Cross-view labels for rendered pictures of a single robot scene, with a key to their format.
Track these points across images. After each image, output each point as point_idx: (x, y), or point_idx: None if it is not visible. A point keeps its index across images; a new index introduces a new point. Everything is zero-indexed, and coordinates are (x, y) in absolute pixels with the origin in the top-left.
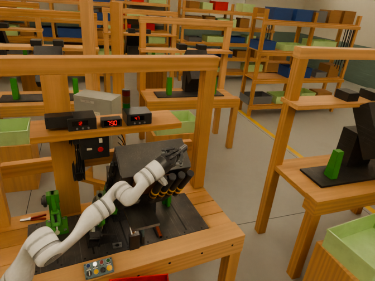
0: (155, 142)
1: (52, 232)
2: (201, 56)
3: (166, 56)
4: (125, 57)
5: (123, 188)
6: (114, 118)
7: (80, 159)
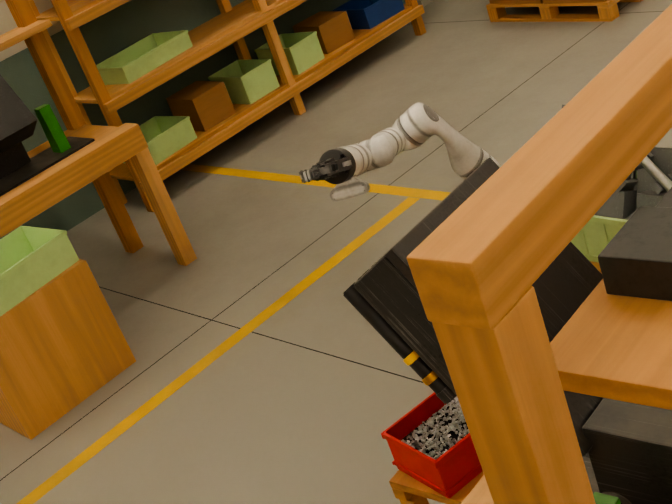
0: (432, 209)
1: (410, 118)
2: (490, 203)
3: (580, 105)
4: (657, 24)
5: (364, 140)
6: (670, 197)
7: None
